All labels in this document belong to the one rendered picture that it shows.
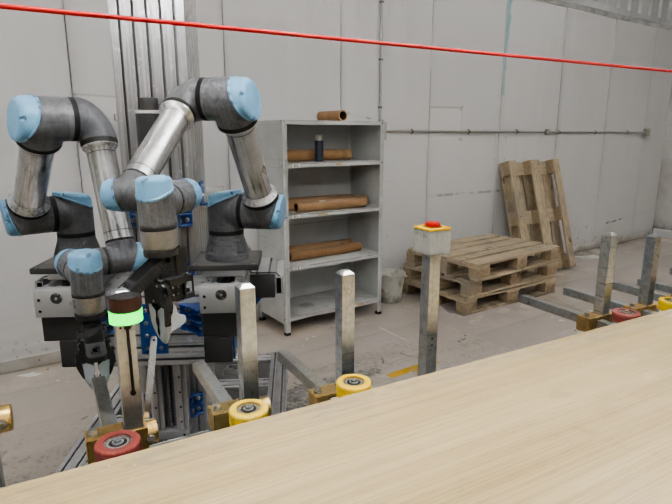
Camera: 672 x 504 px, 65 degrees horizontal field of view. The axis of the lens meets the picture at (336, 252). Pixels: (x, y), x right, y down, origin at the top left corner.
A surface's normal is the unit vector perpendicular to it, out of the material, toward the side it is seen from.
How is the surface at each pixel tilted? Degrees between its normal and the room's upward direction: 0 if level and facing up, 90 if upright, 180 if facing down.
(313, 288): 90
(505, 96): 90
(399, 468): 0
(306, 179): 90
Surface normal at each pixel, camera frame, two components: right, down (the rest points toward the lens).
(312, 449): 0.00, -0.98
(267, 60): 0.57, 0.18
